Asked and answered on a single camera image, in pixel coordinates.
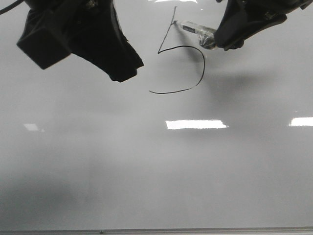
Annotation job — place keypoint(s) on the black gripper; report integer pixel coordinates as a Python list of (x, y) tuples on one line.
[(244, 18), (55, 29)]

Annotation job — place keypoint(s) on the black capped whiteboard marker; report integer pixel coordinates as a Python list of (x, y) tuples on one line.
[(205, 34)]

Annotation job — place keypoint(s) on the white whiteboard with aluminium frame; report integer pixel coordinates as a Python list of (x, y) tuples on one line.
[(198, 139)]

